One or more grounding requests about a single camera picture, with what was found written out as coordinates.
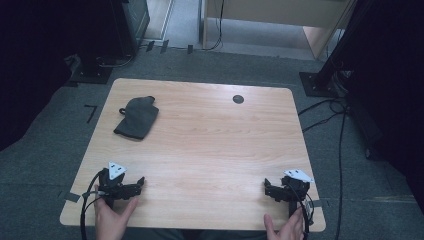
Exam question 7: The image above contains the long black floor cable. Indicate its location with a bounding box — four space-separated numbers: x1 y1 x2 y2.
334 108 349 240

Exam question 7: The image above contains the black hanging cable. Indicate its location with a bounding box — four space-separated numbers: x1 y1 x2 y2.
202 0 225 52

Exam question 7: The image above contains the right hand-held gripper cable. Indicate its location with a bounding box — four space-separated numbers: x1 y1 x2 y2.
285 182 316 240

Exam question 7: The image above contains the light wooden desk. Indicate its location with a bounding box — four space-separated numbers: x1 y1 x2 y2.
200 0 355 60

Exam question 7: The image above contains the left hand-held gripper cable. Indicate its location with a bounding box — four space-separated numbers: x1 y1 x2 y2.
79 169 108 240

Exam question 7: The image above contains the person's right hand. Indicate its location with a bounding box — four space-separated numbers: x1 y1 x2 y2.
263 206 305 240

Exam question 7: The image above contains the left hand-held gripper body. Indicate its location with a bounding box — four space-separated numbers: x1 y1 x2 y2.
98 161 134 209

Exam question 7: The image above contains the person's left hand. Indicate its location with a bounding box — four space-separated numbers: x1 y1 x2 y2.
93 185 141 240

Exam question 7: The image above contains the black metal stand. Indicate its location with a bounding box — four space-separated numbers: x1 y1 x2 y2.
68 0 134 85
298 0 373 99

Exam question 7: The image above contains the dark curtain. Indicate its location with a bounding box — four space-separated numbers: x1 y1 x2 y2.
0 0 118 153
343 0 424 216

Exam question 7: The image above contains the hand-held gripper cable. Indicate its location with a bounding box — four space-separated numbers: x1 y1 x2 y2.
79 169 108 240
285 182 316 240

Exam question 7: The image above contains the dark computer tower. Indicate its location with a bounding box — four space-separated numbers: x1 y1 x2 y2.
111 0 151 58

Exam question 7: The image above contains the dark grey cloth pouch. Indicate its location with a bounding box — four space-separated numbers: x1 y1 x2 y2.
113 95 160 141

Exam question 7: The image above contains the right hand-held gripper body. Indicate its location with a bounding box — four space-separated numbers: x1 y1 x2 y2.
275 169 315 216

